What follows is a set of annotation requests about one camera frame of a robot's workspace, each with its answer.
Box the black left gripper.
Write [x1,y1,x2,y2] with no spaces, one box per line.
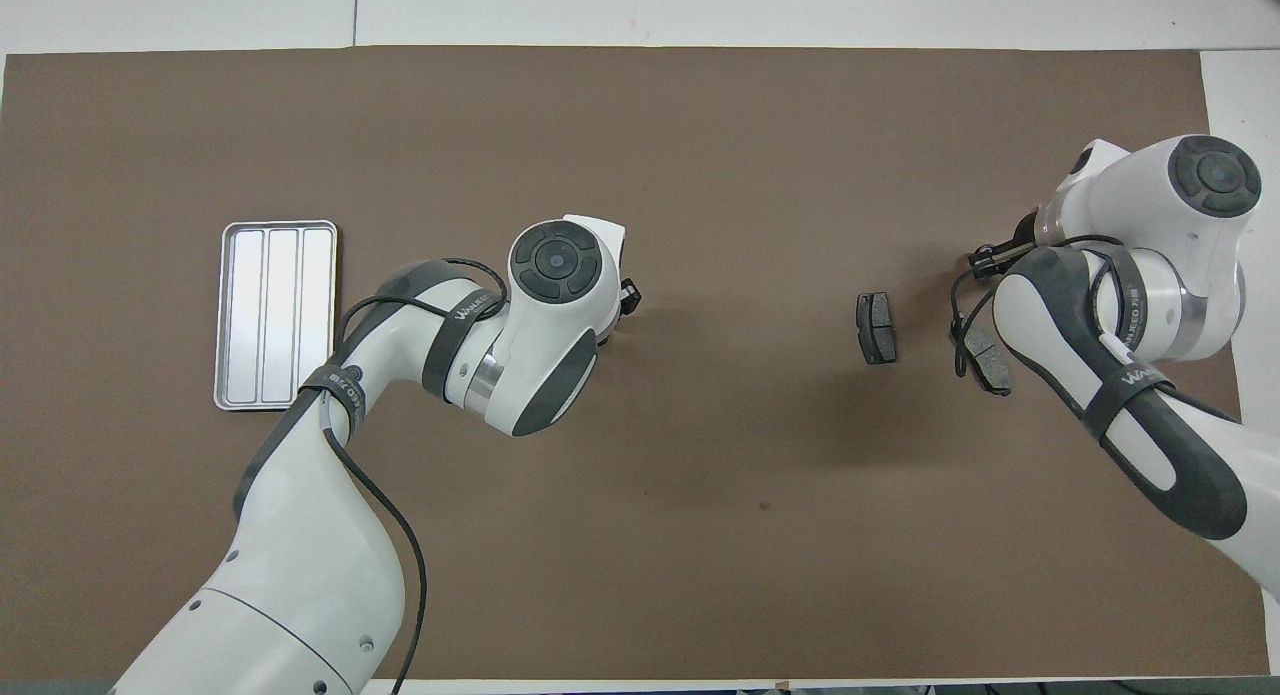
[598,278,644,346]

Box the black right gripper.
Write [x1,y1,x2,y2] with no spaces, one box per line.
[967,209,1042,277]

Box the silver metal tray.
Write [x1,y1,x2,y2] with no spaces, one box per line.
[213,220,339,412]

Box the long dark brake pad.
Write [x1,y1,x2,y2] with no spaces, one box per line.
[958,317,1014,398]

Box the short dark brake pad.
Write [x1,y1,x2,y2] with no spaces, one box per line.
[855,292,899,366]

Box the brown table mat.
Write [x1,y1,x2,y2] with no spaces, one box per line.
[0,45,1271,682]

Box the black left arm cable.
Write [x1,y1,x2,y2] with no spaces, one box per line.
[320,257,513,695]

